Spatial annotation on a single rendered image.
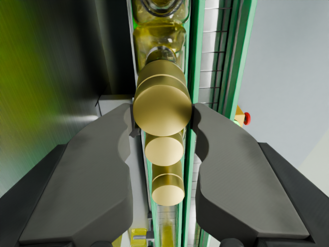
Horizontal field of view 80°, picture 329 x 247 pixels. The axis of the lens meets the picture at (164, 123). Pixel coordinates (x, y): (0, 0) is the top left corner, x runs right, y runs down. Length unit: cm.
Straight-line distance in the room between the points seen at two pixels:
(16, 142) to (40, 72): 7
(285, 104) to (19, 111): 67
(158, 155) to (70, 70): 17
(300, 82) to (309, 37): 12
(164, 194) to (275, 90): 54
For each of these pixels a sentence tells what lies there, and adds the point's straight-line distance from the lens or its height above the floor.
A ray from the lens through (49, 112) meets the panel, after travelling 24.
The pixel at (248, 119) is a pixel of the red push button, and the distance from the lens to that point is 62.
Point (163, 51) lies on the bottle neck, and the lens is 18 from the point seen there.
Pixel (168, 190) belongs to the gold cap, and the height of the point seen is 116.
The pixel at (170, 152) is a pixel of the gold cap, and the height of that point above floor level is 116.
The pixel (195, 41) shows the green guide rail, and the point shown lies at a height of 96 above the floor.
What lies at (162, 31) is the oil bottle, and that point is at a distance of 21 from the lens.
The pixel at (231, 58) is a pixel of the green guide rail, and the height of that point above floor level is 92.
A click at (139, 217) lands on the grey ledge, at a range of 78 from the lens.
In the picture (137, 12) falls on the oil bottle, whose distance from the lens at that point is 20.
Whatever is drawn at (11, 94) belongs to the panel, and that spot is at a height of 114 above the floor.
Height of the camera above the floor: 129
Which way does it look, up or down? 57 degrees down
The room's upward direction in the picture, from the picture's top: 178 degrees clockwise
